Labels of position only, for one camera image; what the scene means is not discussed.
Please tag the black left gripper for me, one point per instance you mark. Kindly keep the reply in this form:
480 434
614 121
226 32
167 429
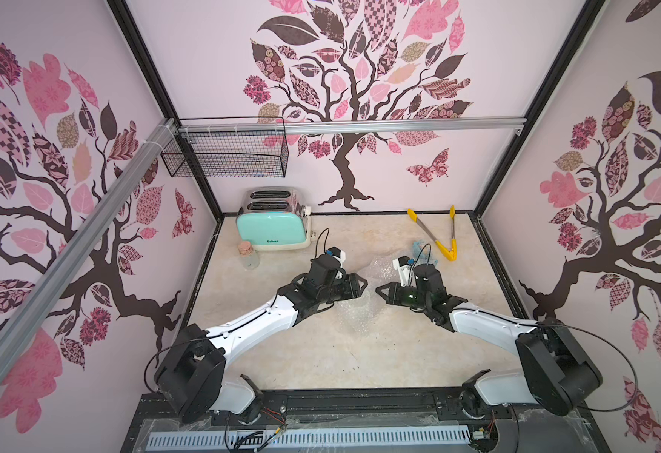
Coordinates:
351 288

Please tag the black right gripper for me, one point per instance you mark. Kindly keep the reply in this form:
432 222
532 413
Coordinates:
401 294

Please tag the clear bubble wrap sheet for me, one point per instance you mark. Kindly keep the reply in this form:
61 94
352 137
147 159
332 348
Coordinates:
358 316

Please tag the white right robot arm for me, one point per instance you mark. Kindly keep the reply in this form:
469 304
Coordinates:
554 371

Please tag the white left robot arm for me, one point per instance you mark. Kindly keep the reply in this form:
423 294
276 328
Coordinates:
192 376

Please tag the teal tape dispenser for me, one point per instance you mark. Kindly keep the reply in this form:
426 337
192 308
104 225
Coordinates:
422 253

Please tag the mint green toaster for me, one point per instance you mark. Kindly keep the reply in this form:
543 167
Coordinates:
274 219

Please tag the small cork-stoppered glass bottle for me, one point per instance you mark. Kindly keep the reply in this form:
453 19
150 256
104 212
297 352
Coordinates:
248 255

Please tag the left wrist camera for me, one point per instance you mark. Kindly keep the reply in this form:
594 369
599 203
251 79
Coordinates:
337 253

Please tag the black wire basket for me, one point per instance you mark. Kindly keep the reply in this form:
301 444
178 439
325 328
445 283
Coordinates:
236 146

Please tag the white slotted cable duct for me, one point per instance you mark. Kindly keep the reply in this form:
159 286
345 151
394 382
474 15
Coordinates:
307 439

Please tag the aluminium frame rail back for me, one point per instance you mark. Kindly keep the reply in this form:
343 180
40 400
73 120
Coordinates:
353 125

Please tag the aluminium frame rail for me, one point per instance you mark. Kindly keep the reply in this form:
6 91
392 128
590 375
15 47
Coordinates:
353 125
20 329

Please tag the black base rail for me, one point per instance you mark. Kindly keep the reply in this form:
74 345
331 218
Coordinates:
459 403

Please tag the aluminium frame rail left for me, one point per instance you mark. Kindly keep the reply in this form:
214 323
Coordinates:
20 329

